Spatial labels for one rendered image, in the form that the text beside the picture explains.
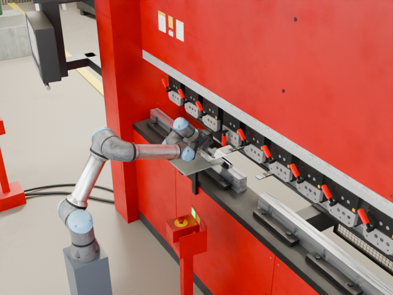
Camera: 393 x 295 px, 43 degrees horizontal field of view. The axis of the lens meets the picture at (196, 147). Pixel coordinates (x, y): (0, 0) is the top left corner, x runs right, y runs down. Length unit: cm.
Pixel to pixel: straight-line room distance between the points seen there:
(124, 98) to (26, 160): 182
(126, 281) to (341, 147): 200
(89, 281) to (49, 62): 145
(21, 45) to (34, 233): 413
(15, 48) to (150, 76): 440
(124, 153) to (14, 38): 543
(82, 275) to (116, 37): 154
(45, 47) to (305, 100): 180
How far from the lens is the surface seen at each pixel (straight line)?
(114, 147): 241
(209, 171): 298
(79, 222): 251
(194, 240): 271
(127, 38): 338
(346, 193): 218
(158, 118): 349
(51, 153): 513
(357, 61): 196
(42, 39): 335
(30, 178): 479
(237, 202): 279
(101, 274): 269
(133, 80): 350
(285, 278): 256
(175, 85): 313
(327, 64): 206
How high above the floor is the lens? 253
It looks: 30 degrees down
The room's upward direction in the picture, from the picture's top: straight up
